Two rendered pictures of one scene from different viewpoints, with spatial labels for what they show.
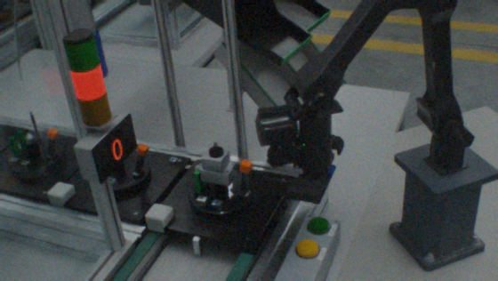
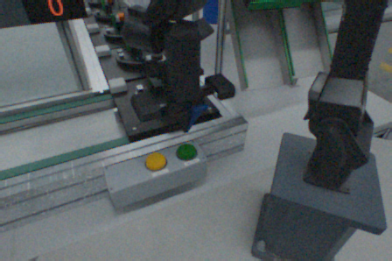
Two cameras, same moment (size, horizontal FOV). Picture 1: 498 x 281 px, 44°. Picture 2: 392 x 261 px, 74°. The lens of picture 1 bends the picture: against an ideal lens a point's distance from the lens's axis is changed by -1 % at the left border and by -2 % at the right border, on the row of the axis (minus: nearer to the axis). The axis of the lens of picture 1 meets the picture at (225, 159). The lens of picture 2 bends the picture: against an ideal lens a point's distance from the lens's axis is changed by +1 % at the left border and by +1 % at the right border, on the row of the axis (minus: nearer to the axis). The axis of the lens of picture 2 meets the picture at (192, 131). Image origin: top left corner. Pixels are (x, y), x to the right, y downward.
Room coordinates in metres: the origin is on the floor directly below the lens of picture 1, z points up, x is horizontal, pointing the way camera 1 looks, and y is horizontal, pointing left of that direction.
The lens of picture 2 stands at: (0.63, -0.42, 1.37)
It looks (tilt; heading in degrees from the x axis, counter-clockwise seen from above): 41 degrees down; 38
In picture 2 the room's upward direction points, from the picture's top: straight up
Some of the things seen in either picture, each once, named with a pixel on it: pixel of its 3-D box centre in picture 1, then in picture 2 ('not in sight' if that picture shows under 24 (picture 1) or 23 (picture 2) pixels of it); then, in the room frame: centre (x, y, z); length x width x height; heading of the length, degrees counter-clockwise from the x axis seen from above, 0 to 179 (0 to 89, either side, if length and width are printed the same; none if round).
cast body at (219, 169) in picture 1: (212, 163); (157, 66); (1.05, 0.03, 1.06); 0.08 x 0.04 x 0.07; 62
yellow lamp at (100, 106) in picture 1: (94, 106); not in sight; (0.93, 0.21, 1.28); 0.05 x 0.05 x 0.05
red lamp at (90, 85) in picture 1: (88, 80); not in sight; (0.93, 0.21, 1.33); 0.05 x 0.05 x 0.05
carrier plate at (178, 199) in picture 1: (222, 202); (161, 100); (1.05, 0.02, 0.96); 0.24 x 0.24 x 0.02; 62
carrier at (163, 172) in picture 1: (116, 163); (135, 47); (1.17, 0.24, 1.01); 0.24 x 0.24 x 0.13; 62
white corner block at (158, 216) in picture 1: (160, 218); (118, 88); (1.01, 0.15, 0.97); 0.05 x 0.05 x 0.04; 62
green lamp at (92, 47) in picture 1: (81, 52); not in sight; (0.93, 0.21, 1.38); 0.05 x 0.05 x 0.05
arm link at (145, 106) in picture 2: (316, 153); (184, 81); (0.93, -0.16, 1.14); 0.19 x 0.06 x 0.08; 154
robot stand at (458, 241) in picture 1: (440, 203); (307, 208); (0.96, -0.42, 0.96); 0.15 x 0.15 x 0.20; 16
